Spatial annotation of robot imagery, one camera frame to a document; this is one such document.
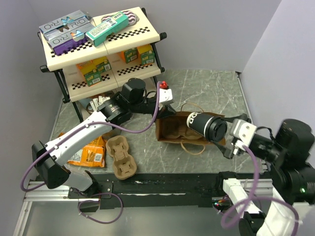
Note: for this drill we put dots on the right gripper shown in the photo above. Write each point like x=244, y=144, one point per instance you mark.
x=236, y=145

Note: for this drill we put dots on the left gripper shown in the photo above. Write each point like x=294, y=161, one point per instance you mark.
x=166, y=111

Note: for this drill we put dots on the brown paper bag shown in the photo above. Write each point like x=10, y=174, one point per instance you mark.
x=193, y=147

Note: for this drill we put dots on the black white paper cup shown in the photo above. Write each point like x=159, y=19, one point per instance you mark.
x=198, y=122

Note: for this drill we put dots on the black plastic cup lid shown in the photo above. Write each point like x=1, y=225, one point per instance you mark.
x=215, y=129

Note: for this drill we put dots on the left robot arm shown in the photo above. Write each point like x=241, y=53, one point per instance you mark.
x=49, y=158

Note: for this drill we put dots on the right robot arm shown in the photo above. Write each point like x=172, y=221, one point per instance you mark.
x=293, y=178

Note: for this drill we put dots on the purple wavy round pack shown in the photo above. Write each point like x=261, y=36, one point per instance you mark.
x=132, y=17

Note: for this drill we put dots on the yellow green box right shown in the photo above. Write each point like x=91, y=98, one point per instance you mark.
x=146, y=54

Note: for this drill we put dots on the cream three-tier shelf rack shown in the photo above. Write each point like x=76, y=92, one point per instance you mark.
x=71, y=81

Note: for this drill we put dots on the orange green box right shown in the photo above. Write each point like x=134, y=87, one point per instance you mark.
x=129, y=55

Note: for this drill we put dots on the cup of straws and napkins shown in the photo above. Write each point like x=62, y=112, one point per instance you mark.
x=92, y=104

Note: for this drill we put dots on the yellow green snack box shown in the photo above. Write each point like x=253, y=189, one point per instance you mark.
x=102, y=64

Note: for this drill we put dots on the orange snack bag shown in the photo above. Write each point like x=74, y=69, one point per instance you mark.
x=91, y=155

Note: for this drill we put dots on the orange green snack box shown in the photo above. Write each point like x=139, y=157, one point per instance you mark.
x=85, y=66

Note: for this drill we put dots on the teal carton box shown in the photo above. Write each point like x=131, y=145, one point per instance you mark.
x=112, y=25

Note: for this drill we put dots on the purple RO box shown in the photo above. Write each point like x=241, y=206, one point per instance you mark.
x=70, y=38

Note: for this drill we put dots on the silver blue RO box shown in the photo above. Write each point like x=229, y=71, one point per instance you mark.
x=64, y=20

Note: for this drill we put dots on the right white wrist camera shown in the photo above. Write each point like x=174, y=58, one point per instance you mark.
x=243, y=132

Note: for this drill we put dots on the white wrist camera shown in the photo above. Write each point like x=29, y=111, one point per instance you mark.
x=243, y=132
x=165, y=94

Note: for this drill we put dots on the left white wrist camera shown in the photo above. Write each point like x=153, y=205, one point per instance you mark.
x=165, y=94

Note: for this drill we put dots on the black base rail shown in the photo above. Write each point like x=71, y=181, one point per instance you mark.
x=145, y=190

